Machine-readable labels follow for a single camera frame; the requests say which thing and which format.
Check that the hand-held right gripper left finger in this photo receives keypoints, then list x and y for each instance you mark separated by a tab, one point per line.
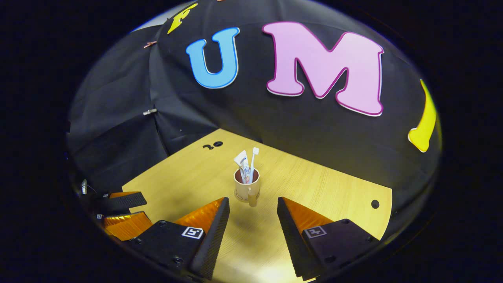
212	239

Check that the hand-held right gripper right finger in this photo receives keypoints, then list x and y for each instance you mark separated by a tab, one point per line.
292	239

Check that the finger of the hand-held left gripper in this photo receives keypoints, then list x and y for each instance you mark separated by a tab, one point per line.
127	226
125	201

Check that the beige cup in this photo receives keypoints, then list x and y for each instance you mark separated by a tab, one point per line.
245	188

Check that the white toothpaste tube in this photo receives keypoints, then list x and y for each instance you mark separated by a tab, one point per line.
241	160

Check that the light blue toothbrush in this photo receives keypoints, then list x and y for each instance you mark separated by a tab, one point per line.
252	165

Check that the wooden desktop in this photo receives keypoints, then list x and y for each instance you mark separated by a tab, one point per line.
334	196

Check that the silver cloth clip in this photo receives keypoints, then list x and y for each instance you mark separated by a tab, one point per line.
149	112

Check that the copper cloth clip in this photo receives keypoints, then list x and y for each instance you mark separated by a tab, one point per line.
150	44

